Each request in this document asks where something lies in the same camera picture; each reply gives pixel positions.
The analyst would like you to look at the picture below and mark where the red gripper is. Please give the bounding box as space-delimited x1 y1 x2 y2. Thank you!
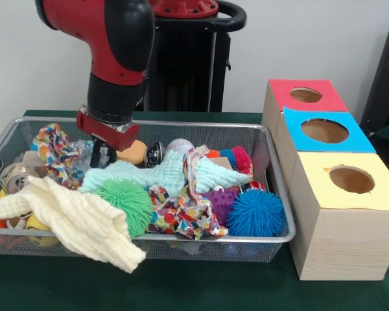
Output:
76 107 140 169

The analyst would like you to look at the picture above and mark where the crushed clear water bottle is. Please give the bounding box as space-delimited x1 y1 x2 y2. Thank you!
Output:
71 139 95 179

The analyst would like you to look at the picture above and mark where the crushed silver can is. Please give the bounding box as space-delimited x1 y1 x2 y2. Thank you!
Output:
146 143 165 168

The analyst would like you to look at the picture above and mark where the mint green cloth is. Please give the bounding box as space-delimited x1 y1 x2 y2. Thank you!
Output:
81 150 252 198

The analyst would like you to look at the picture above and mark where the blue spiky ball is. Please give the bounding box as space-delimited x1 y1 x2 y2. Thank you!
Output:
227 189 287 238

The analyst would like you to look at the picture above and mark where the shallow clear mesh bin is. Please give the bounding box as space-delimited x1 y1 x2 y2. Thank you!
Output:
0 117 296 262

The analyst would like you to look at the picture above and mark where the wooden box with three holes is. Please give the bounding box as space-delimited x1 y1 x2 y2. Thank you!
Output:
261 79 389 281

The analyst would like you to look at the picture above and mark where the tan round bun toy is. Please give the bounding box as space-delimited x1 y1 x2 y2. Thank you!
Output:
115 140 148 167

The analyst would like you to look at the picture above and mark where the colourful patterned cloth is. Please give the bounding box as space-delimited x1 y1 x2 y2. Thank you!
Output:
31 123 82 187
146 152 229 240

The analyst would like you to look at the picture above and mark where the green spiky ball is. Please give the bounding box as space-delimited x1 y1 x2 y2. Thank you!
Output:
93 178 154 238

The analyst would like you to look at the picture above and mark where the pale yellow cloth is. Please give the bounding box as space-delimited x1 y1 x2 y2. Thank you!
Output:
0 175 147 274

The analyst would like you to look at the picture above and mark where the purple spiky ball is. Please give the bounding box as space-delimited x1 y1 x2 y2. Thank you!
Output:
203 187 239 226

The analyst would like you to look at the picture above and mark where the red spiky toy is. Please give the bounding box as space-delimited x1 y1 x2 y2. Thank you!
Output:
230 146 253 176

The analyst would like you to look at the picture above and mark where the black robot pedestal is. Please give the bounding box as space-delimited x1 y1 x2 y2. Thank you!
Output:
143 0 247 113

